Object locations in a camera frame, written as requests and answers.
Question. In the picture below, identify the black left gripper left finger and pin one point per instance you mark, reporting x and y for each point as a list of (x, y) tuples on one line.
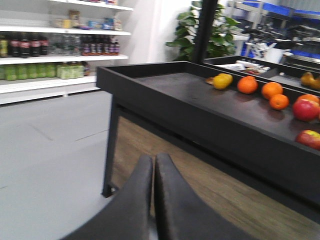
[(127, 215)]

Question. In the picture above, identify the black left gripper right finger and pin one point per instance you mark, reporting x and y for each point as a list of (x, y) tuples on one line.
[(181, 214)]

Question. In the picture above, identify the black wooden produce display stand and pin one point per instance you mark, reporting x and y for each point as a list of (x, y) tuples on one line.
[(173, 100)]

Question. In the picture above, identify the yellow round pear fruit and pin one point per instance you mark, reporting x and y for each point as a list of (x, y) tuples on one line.
[(219, 84)]

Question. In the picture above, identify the bumpy top orange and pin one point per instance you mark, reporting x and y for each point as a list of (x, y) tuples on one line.
[(247, 85)]

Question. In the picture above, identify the red yellow apple front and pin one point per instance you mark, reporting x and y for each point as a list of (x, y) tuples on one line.
[(309, 138)]

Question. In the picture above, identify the small orange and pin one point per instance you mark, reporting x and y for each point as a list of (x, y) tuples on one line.
[(279, 102)]

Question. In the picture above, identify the large round orange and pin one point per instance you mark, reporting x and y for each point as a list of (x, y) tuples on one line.
[(271, 89)]

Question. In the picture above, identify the red apple left of pair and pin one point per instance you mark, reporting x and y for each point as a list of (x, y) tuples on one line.
[(305, 110)]

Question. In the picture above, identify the orange behind red apple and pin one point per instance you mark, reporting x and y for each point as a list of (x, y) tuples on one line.
[(310, 97)]

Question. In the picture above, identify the green potted plant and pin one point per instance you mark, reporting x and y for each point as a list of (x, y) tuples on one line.
[(221, 41)]

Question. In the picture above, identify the white store shelving unit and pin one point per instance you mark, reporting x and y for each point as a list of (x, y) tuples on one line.
[(51, 48)]

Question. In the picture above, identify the black perforated steel post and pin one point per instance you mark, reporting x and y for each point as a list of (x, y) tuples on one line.
[(201, 41)]

